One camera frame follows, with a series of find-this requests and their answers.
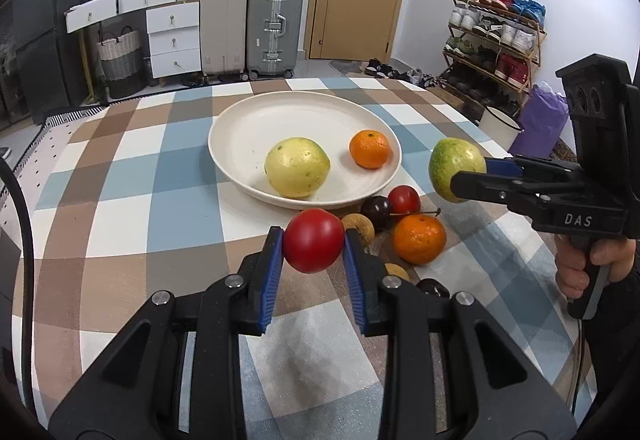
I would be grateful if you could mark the person's right hand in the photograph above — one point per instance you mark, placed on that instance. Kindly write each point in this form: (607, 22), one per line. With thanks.
(617, 255)

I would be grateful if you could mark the orange mandarin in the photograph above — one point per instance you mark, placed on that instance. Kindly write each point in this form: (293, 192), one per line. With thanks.
(419, 239)
(369, 148)

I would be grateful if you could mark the woven laundry basket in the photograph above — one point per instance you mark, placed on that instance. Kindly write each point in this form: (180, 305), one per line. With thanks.
(120, 62)

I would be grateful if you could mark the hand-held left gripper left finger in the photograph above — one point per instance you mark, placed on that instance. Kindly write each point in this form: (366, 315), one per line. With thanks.
(270, 270)

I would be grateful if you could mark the small red tomato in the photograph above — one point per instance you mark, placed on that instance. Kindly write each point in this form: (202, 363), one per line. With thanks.
(404, 199)

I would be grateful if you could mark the wooden shoe rack with shoes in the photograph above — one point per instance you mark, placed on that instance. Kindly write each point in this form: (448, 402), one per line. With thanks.
(500, 32)

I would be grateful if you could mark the white drawer dresser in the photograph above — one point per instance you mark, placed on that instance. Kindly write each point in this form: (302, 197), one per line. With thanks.
(170, 34)

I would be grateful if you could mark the dark grey refrigerator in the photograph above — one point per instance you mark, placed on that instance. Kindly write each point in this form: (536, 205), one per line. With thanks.
(45, 34)

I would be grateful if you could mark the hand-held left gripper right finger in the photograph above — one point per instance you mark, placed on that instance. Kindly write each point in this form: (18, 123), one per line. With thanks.
(356, 280)

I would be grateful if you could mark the beige suitcase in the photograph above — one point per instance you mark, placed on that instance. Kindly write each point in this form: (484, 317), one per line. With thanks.
(224, 24)

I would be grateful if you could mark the pile of dark shoes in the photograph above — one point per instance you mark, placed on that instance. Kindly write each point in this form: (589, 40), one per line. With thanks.
(395, 72)

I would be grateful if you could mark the person's right forearm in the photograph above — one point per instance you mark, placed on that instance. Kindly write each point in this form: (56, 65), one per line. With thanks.
(620, 345)

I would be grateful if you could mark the white enamel bucket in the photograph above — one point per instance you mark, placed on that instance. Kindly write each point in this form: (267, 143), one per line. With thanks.
(497, 129)

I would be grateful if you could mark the dark cherry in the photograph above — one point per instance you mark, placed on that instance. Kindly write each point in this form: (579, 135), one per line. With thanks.
(375, 211)
(433, 288)

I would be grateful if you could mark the white round plate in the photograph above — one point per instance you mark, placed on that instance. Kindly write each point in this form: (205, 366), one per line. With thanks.
(240, 139)

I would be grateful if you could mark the brown longan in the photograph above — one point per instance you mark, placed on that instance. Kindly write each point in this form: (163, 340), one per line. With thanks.
(359, 227)
(397, 272)

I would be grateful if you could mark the silver suitcase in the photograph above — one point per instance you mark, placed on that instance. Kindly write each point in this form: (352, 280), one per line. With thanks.
(275, 24)

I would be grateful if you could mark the purple bag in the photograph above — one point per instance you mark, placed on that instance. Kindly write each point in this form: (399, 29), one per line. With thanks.
(542, 119)

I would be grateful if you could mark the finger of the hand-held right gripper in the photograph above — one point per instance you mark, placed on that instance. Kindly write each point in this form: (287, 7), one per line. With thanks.
(495, 187)
(502, 164)

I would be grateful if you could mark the greenish yellow guava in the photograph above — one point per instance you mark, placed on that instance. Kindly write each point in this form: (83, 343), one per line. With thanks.
(452, 159)

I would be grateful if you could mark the grey door mat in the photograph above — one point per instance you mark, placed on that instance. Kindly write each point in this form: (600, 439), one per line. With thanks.
(350, 65)

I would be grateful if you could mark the brown patterned mat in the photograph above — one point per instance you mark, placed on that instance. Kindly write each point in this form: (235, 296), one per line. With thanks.
(565, 150)

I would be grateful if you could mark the large red tomato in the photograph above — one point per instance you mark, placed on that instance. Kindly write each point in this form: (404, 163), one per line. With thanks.
(314, 240)

